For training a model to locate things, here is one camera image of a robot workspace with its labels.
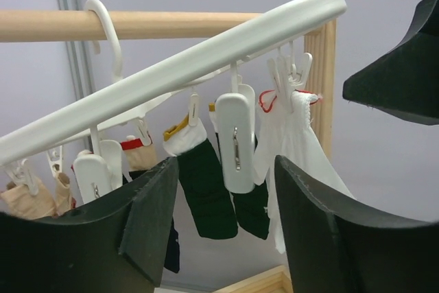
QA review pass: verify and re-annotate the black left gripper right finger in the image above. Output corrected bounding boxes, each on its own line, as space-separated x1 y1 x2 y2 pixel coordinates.
275 156 438 292

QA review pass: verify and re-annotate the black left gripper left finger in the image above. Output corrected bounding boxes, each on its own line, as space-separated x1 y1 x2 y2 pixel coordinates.
1 158 178 292

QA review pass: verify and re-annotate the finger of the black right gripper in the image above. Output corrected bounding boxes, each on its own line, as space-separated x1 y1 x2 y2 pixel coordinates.
342 0 438 126

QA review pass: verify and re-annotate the white plastic clip hanger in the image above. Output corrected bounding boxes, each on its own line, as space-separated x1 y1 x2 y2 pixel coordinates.
0 0 348 166

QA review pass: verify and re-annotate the navy sock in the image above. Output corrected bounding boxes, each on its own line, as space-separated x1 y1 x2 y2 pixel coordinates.
164 220 180 274

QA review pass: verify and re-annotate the wooden tray base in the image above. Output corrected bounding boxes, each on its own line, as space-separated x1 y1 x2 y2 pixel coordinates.
214 266 294 293

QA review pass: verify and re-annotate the white peg front left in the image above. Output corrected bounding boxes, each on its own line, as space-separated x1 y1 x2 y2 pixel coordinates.
73 127 123 204

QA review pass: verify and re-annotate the white peg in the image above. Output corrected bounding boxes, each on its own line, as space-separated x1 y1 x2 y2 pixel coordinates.
215 63 255 194
73 127 123 204

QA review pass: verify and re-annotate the black sock behind peg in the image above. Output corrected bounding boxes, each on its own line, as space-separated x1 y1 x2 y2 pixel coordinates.
211 150 270 240

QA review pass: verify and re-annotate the beige sock red trim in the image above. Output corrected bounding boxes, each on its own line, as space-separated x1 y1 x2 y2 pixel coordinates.
120 135 158 171

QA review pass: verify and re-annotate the beige sock far left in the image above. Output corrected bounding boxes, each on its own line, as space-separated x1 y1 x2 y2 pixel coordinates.
1 185 56 220

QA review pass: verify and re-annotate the black sock white cuff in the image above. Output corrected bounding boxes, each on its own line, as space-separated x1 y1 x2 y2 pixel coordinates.
163 117 238 240

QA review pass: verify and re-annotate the white glove red trim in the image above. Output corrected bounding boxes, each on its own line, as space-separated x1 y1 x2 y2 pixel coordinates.
253 90 353 254

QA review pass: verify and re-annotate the white peg front centre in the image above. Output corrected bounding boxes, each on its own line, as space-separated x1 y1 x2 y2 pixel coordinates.
215 63 255 194

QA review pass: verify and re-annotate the aluminium corner profile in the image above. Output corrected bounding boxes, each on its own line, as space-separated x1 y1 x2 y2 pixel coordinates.
58 0 95 99

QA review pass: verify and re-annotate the wooden rack frame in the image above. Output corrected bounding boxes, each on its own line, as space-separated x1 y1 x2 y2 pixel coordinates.
0 10 337 163

